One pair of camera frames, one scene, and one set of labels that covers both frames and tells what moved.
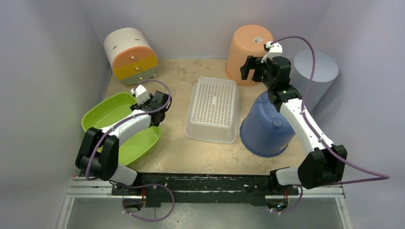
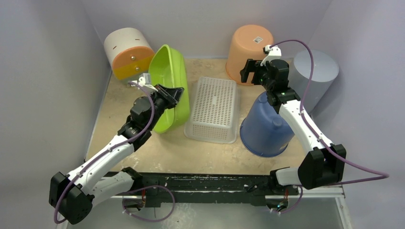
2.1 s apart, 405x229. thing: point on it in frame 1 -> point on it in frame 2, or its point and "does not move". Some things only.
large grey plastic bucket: [326, 71] does not move
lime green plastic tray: [104, 110] -> [166, 68]
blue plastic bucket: [265, 131] does not move
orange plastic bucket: [248, 40] does not move
